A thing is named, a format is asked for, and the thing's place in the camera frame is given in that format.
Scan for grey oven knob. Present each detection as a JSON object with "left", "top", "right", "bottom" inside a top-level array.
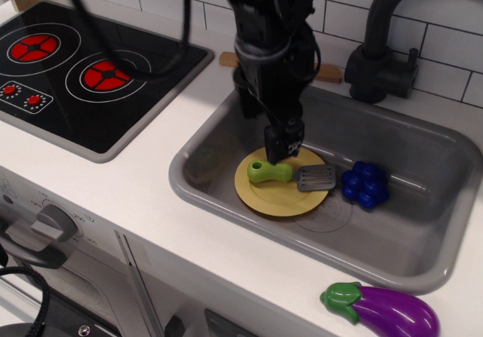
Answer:
[{"left": 31, "top": 204, "right": 78, "bottom": 242}]

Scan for purple toy eggplant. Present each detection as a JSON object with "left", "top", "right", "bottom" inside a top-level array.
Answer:
[{"left": 320, "top": 282, "right": 441, "bottom": 336}]

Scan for green handled grey spatula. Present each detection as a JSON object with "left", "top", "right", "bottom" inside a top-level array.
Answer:
[{"left": 247, "top": 160, "right": 337, "bottom": 192}]

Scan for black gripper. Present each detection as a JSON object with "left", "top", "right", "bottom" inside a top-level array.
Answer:
[{"left": 233, "top": 46, "right": 315, "bottom": 164}]

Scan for black braided cable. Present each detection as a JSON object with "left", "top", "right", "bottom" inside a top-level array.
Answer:
[{"left": 60, "top": 0, "right": 197, "bottom": 81}]

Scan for black toy stovetop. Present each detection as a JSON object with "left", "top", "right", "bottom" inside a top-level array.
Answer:
[{"left": 1, "top": 2, "right": 214, "bottom": 163}]

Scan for grey oven door handle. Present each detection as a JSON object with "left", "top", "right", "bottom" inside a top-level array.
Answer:
[{"left": 0, "top": 216, "right": 69, "bottom": 270}]

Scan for blue toy grapes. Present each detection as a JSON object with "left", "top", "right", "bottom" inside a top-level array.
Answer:
[{"left": 341, "top": 161, "right": 389, "bottom": 210}]

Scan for black faucet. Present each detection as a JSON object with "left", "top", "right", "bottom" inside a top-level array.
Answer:
[{"left": 344, "top": 0, "right": 419, "bottom": 104}]

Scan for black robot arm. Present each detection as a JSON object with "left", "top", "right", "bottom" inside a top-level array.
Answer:
[{"left": 227, "top": 0, "right": 320, "bottom": 164}]

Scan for grey sink basin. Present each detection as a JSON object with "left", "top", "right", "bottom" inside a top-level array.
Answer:
[{"left": 169, "top": 87, "right": 482, "bottom": 294}]

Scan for wooden strip behind sink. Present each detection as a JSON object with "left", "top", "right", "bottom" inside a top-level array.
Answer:
[{"left": 218, "top": 51, "right": 343, "bottom": 84}]

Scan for yellow plate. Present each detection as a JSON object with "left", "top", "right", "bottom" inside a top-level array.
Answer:
[{"left": 234, "top": 148, "right": 329, "bottom": 217}]

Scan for black cable lower left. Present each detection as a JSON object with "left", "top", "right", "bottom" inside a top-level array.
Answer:
[{"left": 0, "top": 265, "right": 51, "bottom": 337}]

